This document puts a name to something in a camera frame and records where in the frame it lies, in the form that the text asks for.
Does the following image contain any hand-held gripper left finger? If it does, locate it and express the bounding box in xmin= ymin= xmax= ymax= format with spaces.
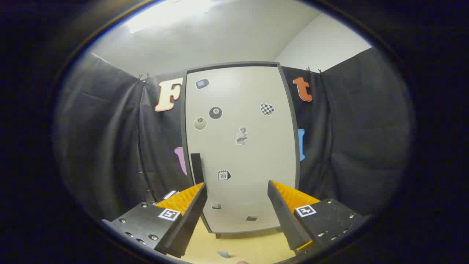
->
xmin=102 ymin=182 xmax=208 ymax=258

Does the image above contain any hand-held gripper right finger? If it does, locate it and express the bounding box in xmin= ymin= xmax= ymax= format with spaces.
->
xmin=267 ymin=180 xmax=367 ymax=256

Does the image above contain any black door handle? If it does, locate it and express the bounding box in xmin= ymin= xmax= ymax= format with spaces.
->
xmin=191 ymin=153 xmax=204 ymax=186

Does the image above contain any white cabinet door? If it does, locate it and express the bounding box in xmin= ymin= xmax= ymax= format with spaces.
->
xmin=185 ymin=66 xmax=297 ymax=233

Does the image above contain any grey cabinet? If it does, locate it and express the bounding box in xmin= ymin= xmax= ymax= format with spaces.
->
xmin=181 ymin=61 xmax=301 ymax=239

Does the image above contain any black backdrop cloth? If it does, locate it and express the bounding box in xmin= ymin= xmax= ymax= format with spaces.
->
xmin=53 ymin=47 xmax=416 ymax=220

